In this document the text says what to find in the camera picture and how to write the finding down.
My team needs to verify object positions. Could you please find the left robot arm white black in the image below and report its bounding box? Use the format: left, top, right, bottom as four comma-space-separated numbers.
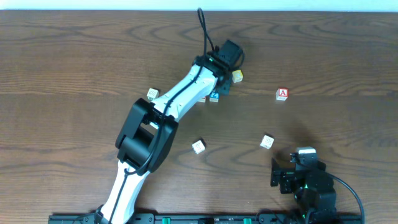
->
94, 40, 244, 223

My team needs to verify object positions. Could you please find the plain wooden block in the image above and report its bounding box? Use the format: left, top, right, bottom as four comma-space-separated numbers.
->
192, 139, 206, 154
260, 134, 274, 149

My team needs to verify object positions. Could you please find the red letter I block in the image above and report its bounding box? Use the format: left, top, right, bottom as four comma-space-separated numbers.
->
198, 97, 206, 103

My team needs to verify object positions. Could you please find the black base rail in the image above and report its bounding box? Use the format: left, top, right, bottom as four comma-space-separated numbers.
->
48, 213, 363, 224

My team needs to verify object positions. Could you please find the plain wooden block right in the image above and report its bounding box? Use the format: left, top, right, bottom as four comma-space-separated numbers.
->
260, 134, 274, 149

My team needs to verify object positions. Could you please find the yellow top wooden block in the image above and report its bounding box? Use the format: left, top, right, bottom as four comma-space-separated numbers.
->
232, 70, 243, 83

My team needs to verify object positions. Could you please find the blue number 2 block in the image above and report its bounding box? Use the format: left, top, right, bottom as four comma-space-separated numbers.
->
209, 91, 220, 103

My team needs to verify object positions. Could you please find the green edged wooden block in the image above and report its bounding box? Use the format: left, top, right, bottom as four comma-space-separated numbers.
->
147, 88, 160, 101

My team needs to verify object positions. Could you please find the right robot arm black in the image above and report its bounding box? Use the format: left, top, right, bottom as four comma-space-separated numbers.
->
271, 149, 340, 223

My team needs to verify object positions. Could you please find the plain wooden block centre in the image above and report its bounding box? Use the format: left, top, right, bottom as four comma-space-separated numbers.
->
192, 139, 206, 154

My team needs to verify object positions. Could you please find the red letter A block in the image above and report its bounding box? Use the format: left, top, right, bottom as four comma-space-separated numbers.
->
275, 88, 289, 101

